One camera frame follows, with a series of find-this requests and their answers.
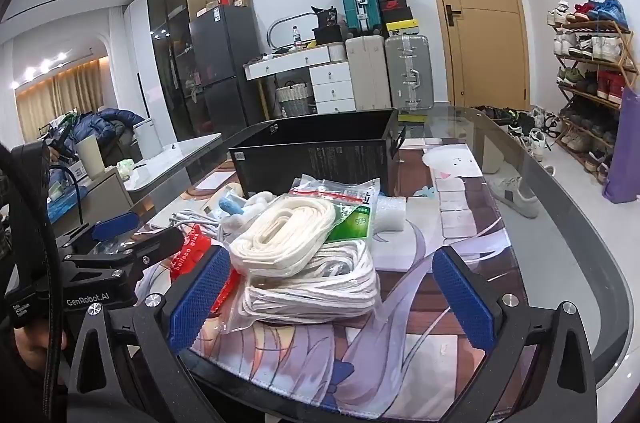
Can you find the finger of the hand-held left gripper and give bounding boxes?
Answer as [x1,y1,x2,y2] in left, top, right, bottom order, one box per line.
[55,211,141,254]
[62,227,186,276]

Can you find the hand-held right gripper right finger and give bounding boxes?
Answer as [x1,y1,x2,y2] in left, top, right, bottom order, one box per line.
[431,245,601,423]

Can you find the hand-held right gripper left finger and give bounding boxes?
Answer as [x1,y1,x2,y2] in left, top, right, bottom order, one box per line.
[65,245,236,423]

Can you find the white charging cable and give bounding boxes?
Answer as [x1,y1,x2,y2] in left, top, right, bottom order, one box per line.
[170,208,226,241]

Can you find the white strap bundle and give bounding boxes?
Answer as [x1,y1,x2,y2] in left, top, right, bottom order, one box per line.
[228,194,337,280]

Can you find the bagged white rope bundle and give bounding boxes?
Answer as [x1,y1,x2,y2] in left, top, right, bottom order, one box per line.
[239,239,382,325]

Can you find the green white plastic packet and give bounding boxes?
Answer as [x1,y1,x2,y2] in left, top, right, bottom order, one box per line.
[289,174,382,245]

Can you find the black cardboard box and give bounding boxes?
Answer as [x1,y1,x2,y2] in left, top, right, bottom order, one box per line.
[228,109,407,200]

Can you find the person's left hand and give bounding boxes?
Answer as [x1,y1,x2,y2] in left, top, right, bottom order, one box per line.
[12,327,68,366]

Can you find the red plastic packet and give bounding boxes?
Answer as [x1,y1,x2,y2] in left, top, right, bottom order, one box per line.
[169,225,237,320]

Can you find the grey side cabinet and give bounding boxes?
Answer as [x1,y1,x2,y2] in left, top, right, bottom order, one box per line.
[47,168,135,234]

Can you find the beige cup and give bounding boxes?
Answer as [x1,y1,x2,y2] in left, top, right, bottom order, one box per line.
[75,137,107,180]

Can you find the marble top low table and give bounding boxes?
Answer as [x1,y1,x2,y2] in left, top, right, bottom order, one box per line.
[122,134,223,196]

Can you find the printed desk mat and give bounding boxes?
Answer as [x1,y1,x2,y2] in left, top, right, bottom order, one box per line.
[137,142,521,421]

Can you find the small white cabinet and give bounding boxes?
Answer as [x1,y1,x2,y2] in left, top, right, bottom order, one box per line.
[136,118,165,158]

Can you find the blue down jacket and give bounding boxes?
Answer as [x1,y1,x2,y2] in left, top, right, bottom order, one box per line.
[70,108,146,154]

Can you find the white sneaker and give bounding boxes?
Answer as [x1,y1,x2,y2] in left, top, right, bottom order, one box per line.
[487,175,541,219]

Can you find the beige curtains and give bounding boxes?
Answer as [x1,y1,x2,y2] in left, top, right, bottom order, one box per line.
[15,58,108,138]

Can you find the dark glass cabinet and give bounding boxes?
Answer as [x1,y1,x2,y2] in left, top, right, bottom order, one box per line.
[146,0,216,144]

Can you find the pile of dark shoes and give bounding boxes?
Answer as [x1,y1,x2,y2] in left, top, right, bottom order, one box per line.
[472,104,563,161]

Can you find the dark grey refrigerator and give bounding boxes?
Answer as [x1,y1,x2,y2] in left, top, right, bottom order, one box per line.
[188,4,266,141]

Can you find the wicker basket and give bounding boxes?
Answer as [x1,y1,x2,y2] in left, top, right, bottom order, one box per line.
[276,80,317,118]

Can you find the purple bag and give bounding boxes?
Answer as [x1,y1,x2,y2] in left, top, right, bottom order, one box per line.
[602,85,640,204]

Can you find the silver suitcase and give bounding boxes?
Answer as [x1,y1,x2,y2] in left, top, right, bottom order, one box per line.
[384,34,435,112]

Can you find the white drawer dresser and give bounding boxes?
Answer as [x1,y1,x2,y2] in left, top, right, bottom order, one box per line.
[243,43,357,114]

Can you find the beige suitcase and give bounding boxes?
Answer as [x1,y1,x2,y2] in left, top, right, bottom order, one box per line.
[345,35,392,112]

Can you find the oval mirror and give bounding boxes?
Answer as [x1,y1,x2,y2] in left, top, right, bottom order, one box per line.
[266,14,321,51]

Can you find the tan wooden door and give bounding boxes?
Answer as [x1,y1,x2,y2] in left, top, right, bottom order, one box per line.
[412,0,531,111]

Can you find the black bag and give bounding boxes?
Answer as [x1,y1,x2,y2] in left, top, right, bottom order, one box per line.
[311,5,346,44]

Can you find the yellow black shoebox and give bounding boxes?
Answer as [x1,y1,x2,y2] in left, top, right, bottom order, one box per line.
[384,19,420,38]

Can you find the wooden shoe rack with shoes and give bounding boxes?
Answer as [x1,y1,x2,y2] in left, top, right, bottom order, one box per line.
[546,0,636,174]

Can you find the black red-logo shoebox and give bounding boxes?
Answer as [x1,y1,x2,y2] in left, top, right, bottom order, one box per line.
[380,0,414,24]

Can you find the teal suitcase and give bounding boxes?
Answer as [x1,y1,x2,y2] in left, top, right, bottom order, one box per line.
[336,0,385,38]

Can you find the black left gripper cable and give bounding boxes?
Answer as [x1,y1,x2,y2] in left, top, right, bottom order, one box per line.
[10,163,68,404]

